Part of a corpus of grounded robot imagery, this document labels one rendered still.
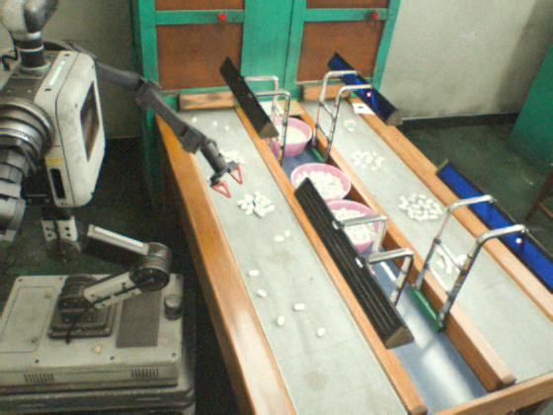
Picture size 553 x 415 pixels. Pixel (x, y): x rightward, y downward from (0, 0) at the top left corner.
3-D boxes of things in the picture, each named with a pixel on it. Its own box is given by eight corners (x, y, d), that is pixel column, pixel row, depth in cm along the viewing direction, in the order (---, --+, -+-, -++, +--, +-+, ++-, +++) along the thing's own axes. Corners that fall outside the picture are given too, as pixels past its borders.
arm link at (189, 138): (131, 98, 195) (145, 75, 193) (142, 104, 200) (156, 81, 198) (182, 152, 171) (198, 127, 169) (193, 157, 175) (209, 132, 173)
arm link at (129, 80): (123, 88, 200) (136, 68, 199) (148, 108, 199) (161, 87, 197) (52, 68, 157) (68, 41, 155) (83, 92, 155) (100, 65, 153)
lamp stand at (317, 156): (323, 173, 237) (340, 89, 209) (308, 151, 251) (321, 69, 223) (357, 168, 243) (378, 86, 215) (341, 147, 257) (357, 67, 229)
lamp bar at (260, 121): (260, 139, 185) (261, 123, 181) (218, 71, 230) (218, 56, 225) (278, 137, 188) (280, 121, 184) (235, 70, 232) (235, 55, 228)
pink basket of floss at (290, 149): (295, 166, 239) (297, 149, 233) (249, 148, 247) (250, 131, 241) (317, 142, 258) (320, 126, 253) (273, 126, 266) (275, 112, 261)
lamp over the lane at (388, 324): (385, 351, 117) (393, 333, 112) (292, 195, 161) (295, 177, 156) (414, 343, 119) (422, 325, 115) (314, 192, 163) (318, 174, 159)
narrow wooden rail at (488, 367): (490, 403, 151) (504, 383, 145) (287, 118, 280) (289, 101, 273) (504, 398, 153) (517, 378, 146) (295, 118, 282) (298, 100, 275)
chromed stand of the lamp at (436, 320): (436, 333, 168) (484, 239, 140) (407, 290, 182) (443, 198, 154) (480, 321, 174) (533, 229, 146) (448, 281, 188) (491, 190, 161)
